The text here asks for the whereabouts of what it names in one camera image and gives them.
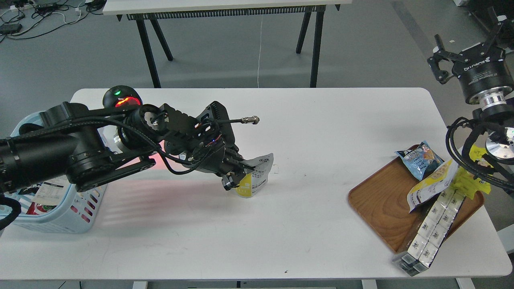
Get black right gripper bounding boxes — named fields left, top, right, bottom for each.
left=427, top=34, right=513, bottom=104

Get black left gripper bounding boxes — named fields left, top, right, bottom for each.
left=182, top=147, right=262, bottom=191

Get yellow white snack pouch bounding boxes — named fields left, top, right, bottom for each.
left=235, top=153, right=274, bottom=198
left=406, top=159, right=459, bottom=212

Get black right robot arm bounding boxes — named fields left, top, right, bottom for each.
left=427, top=35, right=513, bottom=194

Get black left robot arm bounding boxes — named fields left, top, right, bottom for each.
left=1, top=101, right=259, bottom=229

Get blue snack bag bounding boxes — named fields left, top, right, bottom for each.
left=395, top=140, right=444, bottom=181

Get yellow snack bag cartoon face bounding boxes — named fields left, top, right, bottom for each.
left=451, top=144, right=492, bottom=200

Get light blue plastic basket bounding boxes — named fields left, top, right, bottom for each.
left=1, top=113, right=107, bottom=234

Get white snack packet in basket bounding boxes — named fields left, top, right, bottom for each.
left=18, top=177, right=70, bottom=206

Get white boxed snack multipack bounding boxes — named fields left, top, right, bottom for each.
left=392, top=189, right=466, bottom=276

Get black barcode scanner red window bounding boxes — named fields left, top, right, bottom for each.
left=102, top=85, right=143, bottom=108

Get brown wooden tray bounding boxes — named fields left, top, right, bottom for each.
left=348, top=156, right=485, bottom=254

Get background table black legs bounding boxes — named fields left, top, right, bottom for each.
left=102, top=0, right=354, bottom=88

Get white hanging cable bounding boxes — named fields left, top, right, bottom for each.
left=257, top=15, right=264, bottom=88

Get black floor cables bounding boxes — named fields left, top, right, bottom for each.
left=0, top=0, right=107, bottom=41

